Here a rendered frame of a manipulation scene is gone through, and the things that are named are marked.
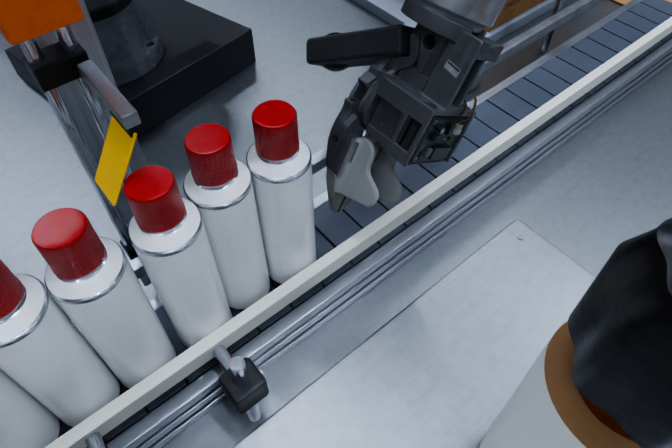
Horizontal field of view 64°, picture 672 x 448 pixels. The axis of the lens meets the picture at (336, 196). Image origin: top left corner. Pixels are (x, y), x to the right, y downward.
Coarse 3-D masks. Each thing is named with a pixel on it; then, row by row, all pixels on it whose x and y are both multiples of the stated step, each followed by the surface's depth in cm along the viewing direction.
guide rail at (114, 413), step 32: (608, 64) 71; (576, 96) 69; (512, 128) 63; (480, 160) 60; (416, 192) 57; (384, 224) 54; (352, 256) 53; (288, 288) 49; (256, 320) 48; (192, 352) 45; (160, 384) 44; (96, 416) 42; (128, 416) 44
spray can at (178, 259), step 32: (128, 192) 34; (160, 192) 34; (160, 224) 36; (192, 224) 38; (160, 256) 37; (192, 256) 39; (160, 288) 41; (192, 288) 41; (192, 320) 44; (224, 320) 48
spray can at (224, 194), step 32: (224, 128) 38; (192, 160) 37; (224, 160) 38; (192, 192) 40; (224, 192) 40; (224, 224) 41; (256, 224) 44; (224, 256) 44; (256, 256) 47; (224, 288) 49; (256, 288) 50
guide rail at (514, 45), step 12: (588, 0) 73; (600, 0) 75; (564, 12) 71; (576, 12) 72; (540, 24) 69; (552, 24) 69; (516, 36) 67; (528, 36) 67; (540, 36) 69; (504, 48) 65; (516, 48) 67; (480, 72) 64; (312, 156) 54; (324, 156) 54; (312, 168) 53; (132, 264) 45
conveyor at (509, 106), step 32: (608, 32) 82; (640, 32) 82; (544, 64) 77; (576, 64) 77; (512, 96) 72; (544, 96) 72; (480, 128) 68; (544, 128) 69; (448, 192) 61; (320, 224) 58; (352, 224) 58; (320, 256) 56; (320, 288) 53; (160, 320) 51
